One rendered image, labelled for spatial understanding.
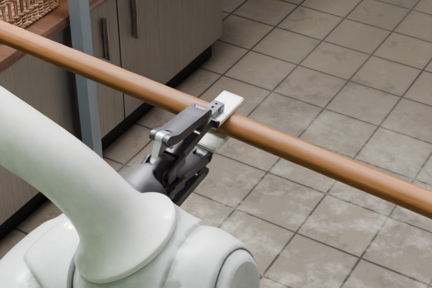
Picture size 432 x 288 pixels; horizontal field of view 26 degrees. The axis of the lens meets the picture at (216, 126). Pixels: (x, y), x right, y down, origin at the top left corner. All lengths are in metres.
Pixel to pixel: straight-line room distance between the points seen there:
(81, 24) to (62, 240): 1.65
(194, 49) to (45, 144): 2.47
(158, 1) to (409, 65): 1.02
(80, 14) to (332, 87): 1.12
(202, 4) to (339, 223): 0.92
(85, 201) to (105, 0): 1.94
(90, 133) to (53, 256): 1.84
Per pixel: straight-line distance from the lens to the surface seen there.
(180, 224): 0.81
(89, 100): 2.66
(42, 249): 0.92
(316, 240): 2.68
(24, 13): 2.50
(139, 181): 1.02
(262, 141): 1.14
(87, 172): 0.78
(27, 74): 2.50
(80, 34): 2.55
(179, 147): 1.09
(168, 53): 3.07
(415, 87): 3.35
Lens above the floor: 1.82
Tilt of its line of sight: 36 degrees down
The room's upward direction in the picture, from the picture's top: straight up
